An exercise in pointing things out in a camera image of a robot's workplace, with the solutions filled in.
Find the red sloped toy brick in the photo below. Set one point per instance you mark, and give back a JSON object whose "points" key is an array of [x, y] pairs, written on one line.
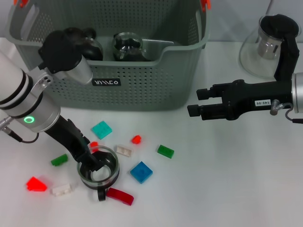
{"points": [[35, 184]]}

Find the blue square toy brick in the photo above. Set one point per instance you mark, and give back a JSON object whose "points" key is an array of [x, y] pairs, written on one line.
{"points": [[141, 172]]}

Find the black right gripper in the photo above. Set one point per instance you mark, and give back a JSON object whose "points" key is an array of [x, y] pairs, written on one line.
{"points": [[255, 97]]}

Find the dark red curved toy brick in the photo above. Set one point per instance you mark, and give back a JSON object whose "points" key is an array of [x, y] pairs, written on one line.
{"points": [[119, 196]]}

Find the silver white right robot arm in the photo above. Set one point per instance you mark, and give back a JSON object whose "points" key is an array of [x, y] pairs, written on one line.
{"points": [[297, 92]]}

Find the small red toy brick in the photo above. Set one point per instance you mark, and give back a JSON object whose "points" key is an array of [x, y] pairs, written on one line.
{"points": [[94, 143], [136, 139]]}

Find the teal square toy brick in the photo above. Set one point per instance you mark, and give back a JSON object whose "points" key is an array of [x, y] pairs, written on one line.
{"points": [[101, 130]]}

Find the glass teacup black sleeve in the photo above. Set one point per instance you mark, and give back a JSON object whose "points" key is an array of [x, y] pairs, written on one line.
{"points": [[111, 176], [146, 55], [127, 47], [94, 50]]}

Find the white toy brick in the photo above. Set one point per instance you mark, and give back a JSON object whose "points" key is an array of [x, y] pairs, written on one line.
{"points": [[61, 189], [124, 150]]}

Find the green flat toy brick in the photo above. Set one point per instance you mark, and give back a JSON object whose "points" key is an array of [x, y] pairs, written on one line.
{"points": [[166, 151]]}

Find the green notched toy brick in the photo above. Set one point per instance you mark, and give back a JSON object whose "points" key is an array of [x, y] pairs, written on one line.
{"points": [[59, 160]]}

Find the grey perforated plastic storage basket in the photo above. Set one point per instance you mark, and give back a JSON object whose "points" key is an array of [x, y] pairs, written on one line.
{"points": [[142, 89]]}

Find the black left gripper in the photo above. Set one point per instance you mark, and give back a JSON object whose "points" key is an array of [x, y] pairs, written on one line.
{"points": [[68, 139]]}

